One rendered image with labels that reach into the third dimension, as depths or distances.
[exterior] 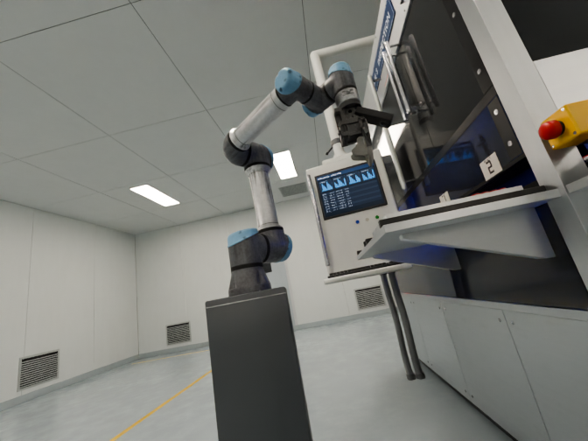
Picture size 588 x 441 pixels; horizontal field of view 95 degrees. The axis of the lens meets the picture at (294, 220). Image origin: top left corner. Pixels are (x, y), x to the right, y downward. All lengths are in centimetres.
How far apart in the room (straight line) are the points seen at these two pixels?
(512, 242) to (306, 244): 562
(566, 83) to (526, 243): 40
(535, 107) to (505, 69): 13
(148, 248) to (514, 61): 751
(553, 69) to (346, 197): 111
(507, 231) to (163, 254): 715
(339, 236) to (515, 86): 113
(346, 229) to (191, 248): 576
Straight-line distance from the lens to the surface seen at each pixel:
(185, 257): 718
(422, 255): 131
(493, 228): 87
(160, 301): 742
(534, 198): 83
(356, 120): 88
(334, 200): 175
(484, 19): 105
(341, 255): 169
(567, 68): 102
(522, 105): 92
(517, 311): 114
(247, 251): 95
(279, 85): 93
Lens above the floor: 76
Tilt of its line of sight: 15 degrees up
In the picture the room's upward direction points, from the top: 11 degrees counter-clockwise
